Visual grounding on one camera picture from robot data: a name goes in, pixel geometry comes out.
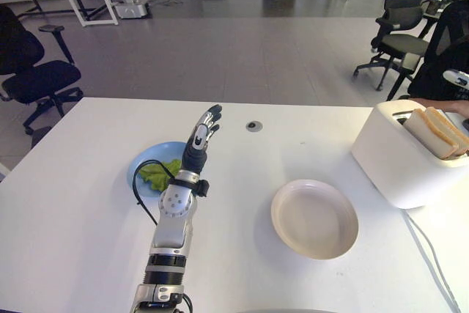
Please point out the grey office chair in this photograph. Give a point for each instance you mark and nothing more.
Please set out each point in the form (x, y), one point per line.
(403, 16)

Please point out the blue plate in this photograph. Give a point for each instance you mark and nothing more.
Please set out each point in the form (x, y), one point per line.
(155, 151)

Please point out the cream plate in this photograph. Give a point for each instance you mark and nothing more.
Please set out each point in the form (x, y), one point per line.
(315, 219)

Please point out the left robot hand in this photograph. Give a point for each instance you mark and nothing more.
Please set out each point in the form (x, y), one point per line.
(194, 157)

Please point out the person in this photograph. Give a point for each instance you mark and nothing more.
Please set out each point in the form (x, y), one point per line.
(432, 85)

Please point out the bread slice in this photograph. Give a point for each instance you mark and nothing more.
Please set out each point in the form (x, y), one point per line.
(427, 131)
(448, 126)

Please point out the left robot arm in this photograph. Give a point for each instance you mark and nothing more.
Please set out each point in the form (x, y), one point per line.
(171, 232)

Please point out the cream toaster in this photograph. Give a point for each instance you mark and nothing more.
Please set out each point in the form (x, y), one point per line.
(384, 159)

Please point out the green lettuce leaf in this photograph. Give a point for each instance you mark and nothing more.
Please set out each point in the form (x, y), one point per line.
(159, 178)

